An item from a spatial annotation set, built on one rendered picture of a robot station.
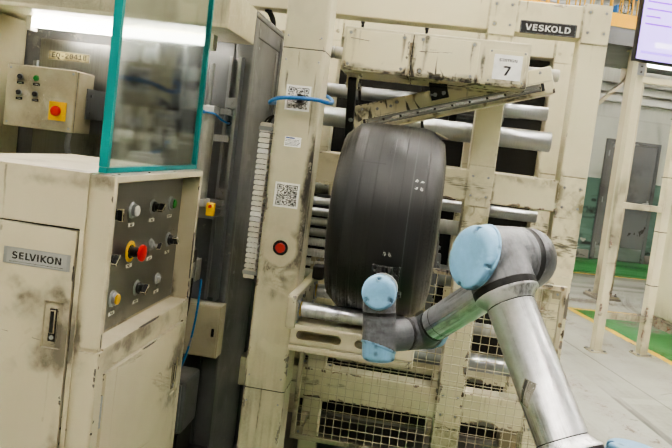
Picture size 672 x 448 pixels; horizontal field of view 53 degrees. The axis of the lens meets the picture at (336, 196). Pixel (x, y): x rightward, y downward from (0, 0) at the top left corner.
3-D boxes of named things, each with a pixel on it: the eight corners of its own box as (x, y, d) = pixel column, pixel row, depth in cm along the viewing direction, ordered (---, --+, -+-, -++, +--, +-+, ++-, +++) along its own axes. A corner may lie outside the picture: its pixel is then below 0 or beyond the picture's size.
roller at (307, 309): (299, 313, 200) (296, 318, 195) (300, 298, 199) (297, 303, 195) (416, 331, 196) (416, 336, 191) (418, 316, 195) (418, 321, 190)
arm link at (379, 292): (359, 313, 147) (361, 274, 147) (363, 308, 158) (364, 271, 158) (396, 315, 146) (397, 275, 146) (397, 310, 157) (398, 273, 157)
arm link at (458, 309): (568, 218, 133) (422, 315, 167) (531, 215, 127) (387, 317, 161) (593, 271, 128) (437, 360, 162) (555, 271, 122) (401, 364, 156)
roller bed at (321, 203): (280, 274, 243) (290, 192, 241) (289, 267, 258) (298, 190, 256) (334, 282, 241) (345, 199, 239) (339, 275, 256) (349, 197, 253)
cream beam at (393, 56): (339, 69, 223) (345, 24, 222) (348, 78, 248) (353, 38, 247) (526, 90, 215) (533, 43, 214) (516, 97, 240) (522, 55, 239)
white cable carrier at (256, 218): (242, 277, 206) (260, 121, 202) (246, 274, 211) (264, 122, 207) (256, 279, 205) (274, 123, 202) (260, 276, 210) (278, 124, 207)
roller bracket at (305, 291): (284, 328, 192) (288, 294, 191) (308, 299, 232) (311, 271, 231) (295, 330, 192) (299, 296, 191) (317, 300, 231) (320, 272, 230)
